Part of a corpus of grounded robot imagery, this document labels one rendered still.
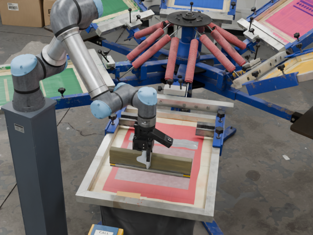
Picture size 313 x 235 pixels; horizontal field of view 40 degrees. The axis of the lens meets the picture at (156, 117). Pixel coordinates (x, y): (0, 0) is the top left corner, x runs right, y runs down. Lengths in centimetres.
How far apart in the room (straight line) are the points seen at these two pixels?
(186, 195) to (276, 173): 189
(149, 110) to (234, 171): 207
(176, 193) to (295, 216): 160
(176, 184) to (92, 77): 65
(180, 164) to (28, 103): 75
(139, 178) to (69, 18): 79
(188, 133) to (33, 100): 83
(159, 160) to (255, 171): 196
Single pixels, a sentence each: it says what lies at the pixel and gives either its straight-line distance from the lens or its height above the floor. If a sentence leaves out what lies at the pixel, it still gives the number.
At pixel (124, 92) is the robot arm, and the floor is 143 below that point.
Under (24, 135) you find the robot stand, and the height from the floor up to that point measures 108.
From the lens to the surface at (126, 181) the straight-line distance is 200.
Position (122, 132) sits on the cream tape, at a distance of 231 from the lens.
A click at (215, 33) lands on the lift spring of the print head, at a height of 124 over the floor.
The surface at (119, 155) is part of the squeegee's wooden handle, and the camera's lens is 187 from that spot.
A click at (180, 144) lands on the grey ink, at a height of 96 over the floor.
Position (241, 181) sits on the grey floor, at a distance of 358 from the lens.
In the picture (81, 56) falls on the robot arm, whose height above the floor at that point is 157.
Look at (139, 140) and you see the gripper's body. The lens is 177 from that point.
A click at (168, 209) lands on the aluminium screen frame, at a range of 182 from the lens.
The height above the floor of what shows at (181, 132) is 96.
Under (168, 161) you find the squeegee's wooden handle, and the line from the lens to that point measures 183.
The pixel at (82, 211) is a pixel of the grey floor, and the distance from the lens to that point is 325.
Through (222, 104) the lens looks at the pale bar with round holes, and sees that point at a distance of 245.
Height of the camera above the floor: 225
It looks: 32 degrees down
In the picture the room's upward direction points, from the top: 2 degrees clockwise
